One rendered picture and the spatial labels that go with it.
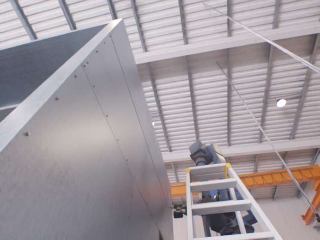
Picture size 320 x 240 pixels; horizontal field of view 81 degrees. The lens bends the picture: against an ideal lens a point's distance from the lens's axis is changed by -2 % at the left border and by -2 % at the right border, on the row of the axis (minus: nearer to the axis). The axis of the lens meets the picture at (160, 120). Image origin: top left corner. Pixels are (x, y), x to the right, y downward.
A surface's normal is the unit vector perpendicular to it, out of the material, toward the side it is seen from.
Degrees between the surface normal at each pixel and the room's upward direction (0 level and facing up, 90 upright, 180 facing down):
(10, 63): 180
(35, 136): 90
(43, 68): 180
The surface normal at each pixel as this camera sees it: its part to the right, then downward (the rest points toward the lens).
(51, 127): 0.98, -0.16
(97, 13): 0.06, 0.58
